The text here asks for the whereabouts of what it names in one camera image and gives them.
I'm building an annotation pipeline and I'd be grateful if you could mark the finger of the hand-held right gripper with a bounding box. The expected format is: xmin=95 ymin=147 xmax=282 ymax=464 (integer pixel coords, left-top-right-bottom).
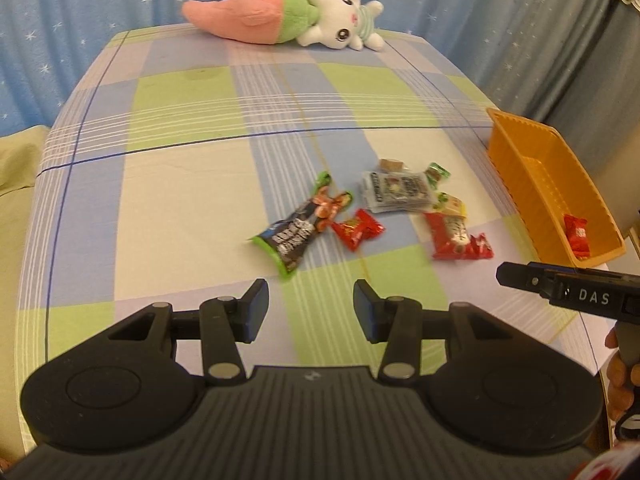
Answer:
xmin=496 ymin=261 xmax=551 ymax=297

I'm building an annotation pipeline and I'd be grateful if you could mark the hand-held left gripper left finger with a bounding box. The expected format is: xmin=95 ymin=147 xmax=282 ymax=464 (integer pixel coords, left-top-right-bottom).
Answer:
xmin=105 ymin=279 xmax=271 ymax=379

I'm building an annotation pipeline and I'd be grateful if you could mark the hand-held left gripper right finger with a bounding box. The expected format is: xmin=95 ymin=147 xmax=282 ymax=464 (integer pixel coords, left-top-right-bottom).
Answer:
xmin=352 ymin=279 xmax=521 ymax=381

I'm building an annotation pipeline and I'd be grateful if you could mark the black green snack packet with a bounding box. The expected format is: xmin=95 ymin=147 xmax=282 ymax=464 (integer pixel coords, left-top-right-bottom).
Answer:
xmin=250 ymin=171 xmax=353 ymax=278

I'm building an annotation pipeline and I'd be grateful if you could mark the red white snack packet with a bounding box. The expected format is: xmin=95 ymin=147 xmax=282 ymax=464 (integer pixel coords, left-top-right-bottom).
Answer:
xmin=424 ymin=211 xmax=495 ymax=261

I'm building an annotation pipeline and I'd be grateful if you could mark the red candy packet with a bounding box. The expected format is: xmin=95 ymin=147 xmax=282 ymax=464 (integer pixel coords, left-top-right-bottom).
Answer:
xmin=331 ymin=208 xmax=386 ymax=252

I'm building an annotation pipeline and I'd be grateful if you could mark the orange plastic basket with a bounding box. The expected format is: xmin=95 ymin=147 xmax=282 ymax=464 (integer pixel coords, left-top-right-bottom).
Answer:
xmin=486 ymin=107 xmax=628 ymax=268

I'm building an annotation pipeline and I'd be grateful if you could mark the yellow snack packet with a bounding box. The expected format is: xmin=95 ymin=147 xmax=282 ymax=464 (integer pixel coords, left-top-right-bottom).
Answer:
xmin=434 ymin=192 xmax=468 ymax=219

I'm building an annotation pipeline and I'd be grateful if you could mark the person's right hand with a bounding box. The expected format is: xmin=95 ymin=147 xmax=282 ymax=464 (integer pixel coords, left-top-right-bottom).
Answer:
xmin=604 ymin=329 xmax=640 ymax=424

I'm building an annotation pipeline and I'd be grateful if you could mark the small red snack packet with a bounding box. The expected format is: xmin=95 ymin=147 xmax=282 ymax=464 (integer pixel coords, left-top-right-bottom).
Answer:
xmin=563 ymin=214 xmax=592 ymax=261

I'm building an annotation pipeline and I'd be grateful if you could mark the grey transparent snack packet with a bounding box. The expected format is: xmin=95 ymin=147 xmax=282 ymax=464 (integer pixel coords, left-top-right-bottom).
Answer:
xmin=367 ymin=199 xmax=437 ymax=215
xmin=361 ymin=171 xmax=434 ymax=209

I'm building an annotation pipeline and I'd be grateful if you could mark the green wrapped brown candy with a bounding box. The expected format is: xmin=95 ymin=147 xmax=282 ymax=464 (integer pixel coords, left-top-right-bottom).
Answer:
xmin=424 ymin=161 xmax=452 ymax=183

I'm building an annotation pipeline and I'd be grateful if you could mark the person's patterned clothing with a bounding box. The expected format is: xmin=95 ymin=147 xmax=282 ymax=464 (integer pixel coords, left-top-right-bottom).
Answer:
xmin=572 ymin=447 xmax=640 ymax=480

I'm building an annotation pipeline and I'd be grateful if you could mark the green chair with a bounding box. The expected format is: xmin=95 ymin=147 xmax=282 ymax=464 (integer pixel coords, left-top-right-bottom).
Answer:
xmin=0 ymin=125 xmax=52 ymax=461

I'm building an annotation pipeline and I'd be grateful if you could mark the rabbit plush toy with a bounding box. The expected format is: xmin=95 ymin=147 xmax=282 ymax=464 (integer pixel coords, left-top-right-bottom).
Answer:
xmin=181 ymin=0 xmax=386 ymax=52

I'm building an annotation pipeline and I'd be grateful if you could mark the blue star curtain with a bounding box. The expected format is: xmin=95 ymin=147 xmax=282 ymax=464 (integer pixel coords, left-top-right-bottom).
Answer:
xmin=0 ymin=0 xmax=640 ymax=136

